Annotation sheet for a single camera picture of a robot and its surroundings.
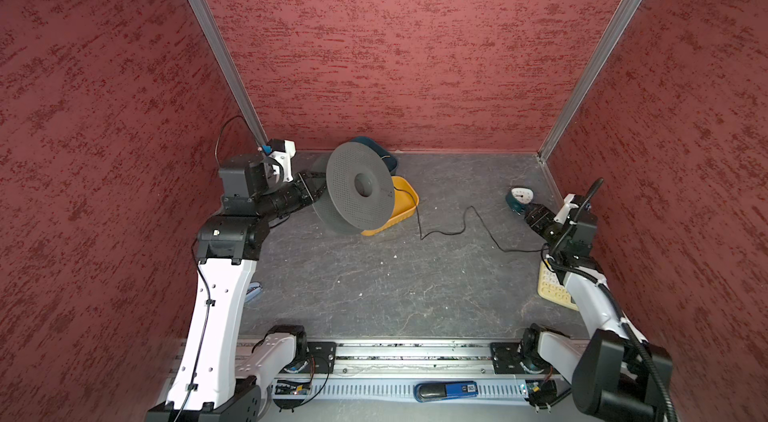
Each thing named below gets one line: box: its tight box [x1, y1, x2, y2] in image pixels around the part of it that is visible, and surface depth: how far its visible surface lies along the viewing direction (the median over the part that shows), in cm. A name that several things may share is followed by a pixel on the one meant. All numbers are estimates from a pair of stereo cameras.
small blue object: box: [245, 281, 263, 303], surface depth 85 cm
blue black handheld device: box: [413, 381, 479, 403], surface depth 68 cm
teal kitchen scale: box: [505, 187, 534, 214], surface depth 105 cm
